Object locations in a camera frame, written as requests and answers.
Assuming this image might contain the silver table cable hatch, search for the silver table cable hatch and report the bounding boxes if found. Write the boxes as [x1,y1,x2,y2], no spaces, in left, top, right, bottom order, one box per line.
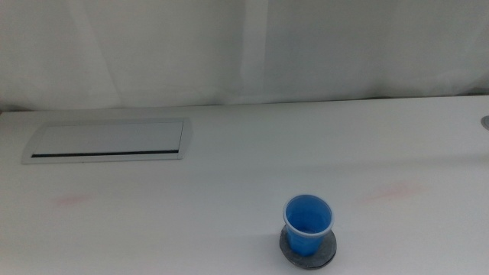
[21,117,194,165]

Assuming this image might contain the white backdrop curtain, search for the white backdrop curtain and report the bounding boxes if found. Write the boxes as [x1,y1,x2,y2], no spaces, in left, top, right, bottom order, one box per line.
[0,0,489,112]

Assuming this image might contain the round grey cup mat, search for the round grey cup mat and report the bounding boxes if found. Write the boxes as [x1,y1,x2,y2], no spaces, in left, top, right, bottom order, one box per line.
[279,225,338,270]

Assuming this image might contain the blue plastic cup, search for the blue plastic cup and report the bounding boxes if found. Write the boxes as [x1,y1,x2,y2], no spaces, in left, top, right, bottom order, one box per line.
[282,194,335,257]

